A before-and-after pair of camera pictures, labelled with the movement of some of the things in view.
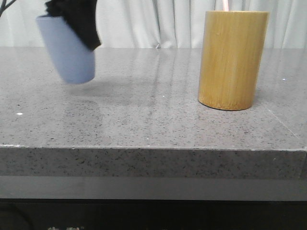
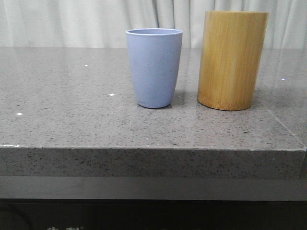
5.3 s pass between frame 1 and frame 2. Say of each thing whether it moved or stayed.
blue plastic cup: moved
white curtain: stayed
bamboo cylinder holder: stayed
